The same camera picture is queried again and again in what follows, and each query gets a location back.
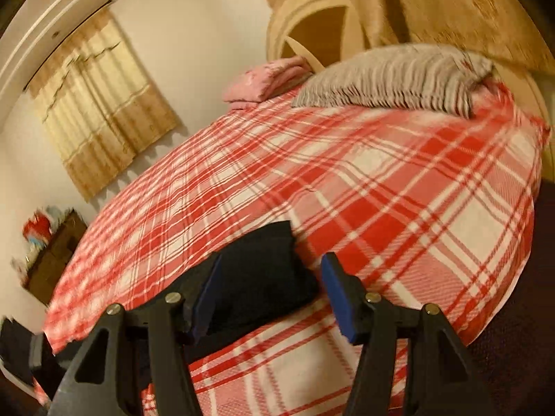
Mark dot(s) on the brown wooden dresser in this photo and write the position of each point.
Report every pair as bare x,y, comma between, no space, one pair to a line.
56,260

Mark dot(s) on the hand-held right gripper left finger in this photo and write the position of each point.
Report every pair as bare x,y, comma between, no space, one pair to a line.
207,294

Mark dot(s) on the beige patterned curtain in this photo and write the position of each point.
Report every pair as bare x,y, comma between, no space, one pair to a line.
99,108

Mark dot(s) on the grey striped pillow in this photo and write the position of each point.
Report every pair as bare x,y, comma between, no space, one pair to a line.
390,82

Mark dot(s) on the cream bed headboard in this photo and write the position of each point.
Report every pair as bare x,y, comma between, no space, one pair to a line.
299,13

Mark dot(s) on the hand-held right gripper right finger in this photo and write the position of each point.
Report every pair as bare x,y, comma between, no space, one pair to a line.
340,299

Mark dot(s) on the black pants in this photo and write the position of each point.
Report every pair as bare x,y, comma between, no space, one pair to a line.
260,277

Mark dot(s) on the pink pillow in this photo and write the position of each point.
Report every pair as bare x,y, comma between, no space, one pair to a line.
264,80

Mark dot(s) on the red bag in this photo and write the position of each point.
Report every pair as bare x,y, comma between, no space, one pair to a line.
37,230

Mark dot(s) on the pale blue bag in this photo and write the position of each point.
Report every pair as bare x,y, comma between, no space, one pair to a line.
54,214

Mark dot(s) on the red white plaid bed blanket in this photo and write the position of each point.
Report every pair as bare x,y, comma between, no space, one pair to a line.
347,182

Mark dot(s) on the black bag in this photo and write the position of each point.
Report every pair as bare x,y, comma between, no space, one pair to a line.
13,346

